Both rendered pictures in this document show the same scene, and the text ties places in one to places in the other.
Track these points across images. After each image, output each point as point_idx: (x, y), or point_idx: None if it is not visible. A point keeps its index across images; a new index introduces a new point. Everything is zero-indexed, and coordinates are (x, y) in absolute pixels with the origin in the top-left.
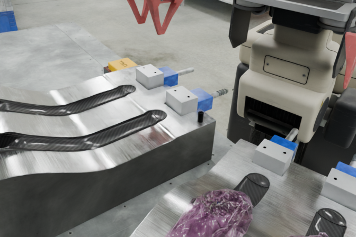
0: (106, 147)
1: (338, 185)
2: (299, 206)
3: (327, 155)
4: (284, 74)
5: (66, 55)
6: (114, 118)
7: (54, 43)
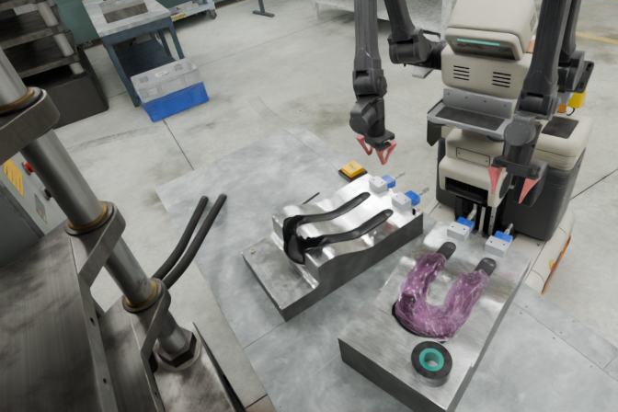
0: (365, 235)
1: (492, 246)
2: (471, 257)
3: (523, 209)
4: (472, 160)
5: (305, 160)
6: (363, 216)
7: (291, 149)
